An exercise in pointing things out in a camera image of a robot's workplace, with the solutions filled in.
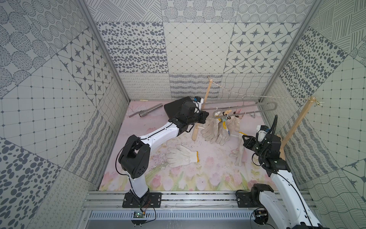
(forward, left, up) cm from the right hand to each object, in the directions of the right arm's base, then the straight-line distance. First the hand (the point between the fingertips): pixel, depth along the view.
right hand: (243, 137), depth 81 cm
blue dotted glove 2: (-5, +36, -15) cm, 40 cm away
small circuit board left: (-36, +57, -17) cm, 69 cm away
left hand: (+8, +16, +10) cm, 21 cm away
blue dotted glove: (-6, +1, -6) cm, 9 cm away
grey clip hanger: (+41, -26, -15) cm, 51 cm away
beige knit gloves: (+12, +3, -3) cm, 13 cm away
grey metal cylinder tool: (+28, +68, -11) cm, 74 cm away
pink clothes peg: (+13, +2, +8) cm, 15 cm away
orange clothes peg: (+13, +8, +8) cm, 18 cm away
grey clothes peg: (+11, -6, +8) cm, 15 cm away
